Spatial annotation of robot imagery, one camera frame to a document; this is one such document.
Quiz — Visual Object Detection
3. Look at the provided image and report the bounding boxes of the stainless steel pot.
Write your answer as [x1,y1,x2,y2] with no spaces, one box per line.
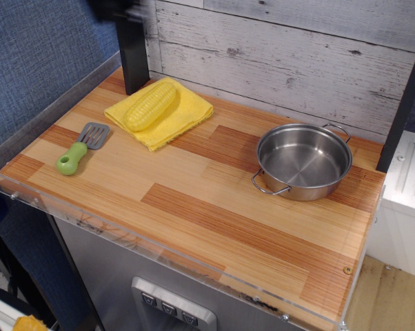
[252,123,352,201]

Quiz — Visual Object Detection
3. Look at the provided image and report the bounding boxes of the black left upright post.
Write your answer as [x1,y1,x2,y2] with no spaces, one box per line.
[114,1,150,95]

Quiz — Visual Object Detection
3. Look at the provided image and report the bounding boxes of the white box with ridges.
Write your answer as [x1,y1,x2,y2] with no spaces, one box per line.
[367,131,415,276]

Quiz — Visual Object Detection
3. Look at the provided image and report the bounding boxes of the black right upright post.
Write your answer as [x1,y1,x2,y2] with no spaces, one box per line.
[376,62,415,172]

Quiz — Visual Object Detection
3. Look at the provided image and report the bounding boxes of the yellow folded cloth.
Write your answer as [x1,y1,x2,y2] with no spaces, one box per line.
[104,78,213,152]

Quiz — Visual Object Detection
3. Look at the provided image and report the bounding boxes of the yellow black object bottom left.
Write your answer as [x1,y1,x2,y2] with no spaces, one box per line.
[0,315,48,331]

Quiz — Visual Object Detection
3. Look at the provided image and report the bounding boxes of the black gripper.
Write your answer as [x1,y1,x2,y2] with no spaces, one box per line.
[86,0,141,23]

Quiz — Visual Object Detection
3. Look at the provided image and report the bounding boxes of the yellow plastic corn cob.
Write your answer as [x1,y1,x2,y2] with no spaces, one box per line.
[123,82,176,132]

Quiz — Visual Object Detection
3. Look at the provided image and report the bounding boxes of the silver toy fridge cabinet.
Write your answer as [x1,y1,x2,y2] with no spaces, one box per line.
[55,219,337,330]

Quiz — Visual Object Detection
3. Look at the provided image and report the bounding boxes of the silver dispenser button panel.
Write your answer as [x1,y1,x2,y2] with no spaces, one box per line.
[131,277,217,330]

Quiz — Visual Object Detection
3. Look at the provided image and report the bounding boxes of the black upright post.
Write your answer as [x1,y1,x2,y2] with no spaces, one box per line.
[376,62,415,172]
[114,1,150,95]

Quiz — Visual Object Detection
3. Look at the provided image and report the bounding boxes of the green handled grey spatula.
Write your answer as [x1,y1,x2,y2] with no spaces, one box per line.
[56,122,110,176]

